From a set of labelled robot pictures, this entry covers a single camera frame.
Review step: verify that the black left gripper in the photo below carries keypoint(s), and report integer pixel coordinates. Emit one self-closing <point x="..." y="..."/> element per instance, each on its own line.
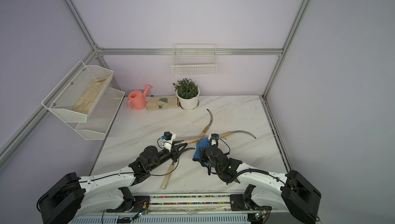
<point x="174" y="153"/>

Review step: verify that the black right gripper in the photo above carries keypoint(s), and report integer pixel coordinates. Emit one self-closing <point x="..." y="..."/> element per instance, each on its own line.
<point x="204" y="154"/>

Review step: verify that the sickle with wooden handle middle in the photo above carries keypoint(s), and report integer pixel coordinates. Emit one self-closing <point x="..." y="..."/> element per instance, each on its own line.
<point x="195" y="140"/>

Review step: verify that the blue fluffy rag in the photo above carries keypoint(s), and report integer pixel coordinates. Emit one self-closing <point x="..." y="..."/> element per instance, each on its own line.
<point x="199" y="155"/>

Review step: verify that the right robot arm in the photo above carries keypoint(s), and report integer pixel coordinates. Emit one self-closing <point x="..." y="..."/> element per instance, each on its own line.
<point x="298" y="195"/>

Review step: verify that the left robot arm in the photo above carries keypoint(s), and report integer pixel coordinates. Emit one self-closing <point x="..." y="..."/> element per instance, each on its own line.
<point x="73" y="196"/>

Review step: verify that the white plant pot with saucer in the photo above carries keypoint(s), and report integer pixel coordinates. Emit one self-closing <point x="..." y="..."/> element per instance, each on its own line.
<point x="188" y="104"/>

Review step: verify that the beige work glove on table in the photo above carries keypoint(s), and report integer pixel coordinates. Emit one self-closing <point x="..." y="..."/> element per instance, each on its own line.
<point x="162" y="103"/>

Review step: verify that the green potted plant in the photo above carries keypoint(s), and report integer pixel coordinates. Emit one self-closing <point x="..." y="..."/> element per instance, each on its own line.
<point x="186" y="88"/>

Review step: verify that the pink watering can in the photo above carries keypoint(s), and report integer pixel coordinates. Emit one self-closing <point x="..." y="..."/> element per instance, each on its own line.
<point x="137" y="99"/>

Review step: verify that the white mesh lower shelf basket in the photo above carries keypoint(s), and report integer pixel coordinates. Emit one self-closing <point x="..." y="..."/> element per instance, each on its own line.
<point x="101" y="118"/>

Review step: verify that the white mesh shelf basket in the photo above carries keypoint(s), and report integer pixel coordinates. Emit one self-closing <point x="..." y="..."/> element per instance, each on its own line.
<point x="101" y="118"/>
<point x="61" y="100"/>

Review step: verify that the beige glove in basket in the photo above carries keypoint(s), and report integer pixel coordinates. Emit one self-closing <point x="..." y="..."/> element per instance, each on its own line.
<point x="86" y="101"/>

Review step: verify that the white mesh upper shelf basket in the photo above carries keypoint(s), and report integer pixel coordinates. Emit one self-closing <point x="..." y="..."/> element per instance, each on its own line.
<point x="61" y="100"/>

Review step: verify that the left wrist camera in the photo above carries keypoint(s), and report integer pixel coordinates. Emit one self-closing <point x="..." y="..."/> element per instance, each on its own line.
<point x="168" y="138"/>

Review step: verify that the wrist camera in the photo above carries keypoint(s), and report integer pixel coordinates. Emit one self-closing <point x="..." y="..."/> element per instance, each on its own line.
<point x="168" y="138"/>
<point x="214" y="140"/>

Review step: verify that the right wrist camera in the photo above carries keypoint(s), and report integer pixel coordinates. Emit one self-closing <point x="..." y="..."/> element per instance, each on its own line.
<point x="214" y="140"/>

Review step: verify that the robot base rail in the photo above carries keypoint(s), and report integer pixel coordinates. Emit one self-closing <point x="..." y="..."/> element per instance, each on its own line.
<point x="189" y="209"/>

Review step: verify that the white wire wall basket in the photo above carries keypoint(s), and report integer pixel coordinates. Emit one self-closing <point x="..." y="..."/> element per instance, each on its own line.
<point x="194" y="59"/>

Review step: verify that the aluminium frame profile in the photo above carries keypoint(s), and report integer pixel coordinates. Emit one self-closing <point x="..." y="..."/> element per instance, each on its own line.
<point x="42" y="40"/>

